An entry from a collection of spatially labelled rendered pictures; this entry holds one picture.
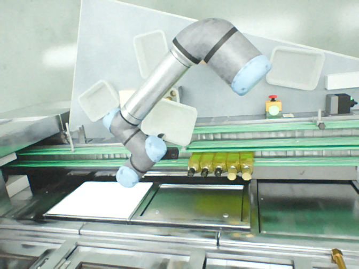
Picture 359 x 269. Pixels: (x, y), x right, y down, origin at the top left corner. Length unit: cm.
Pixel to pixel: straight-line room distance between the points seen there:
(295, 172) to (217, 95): 54
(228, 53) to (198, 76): 77
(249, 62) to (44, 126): 133
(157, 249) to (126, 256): 11
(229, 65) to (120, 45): 97
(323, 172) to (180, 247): 78
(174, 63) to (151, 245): 65
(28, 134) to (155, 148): 98
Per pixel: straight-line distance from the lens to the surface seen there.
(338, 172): 148
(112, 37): 161
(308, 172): 145
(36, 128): 172
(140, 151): 85
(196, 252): 100
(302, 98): 147
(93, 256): 111
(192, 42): 73
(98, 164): 157
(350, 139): 139
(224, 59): 71
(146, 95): 79
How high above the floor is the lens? 218
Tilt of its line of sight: 67 degrees down
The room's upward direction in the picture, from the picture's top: 138 degrees counter-clockwise
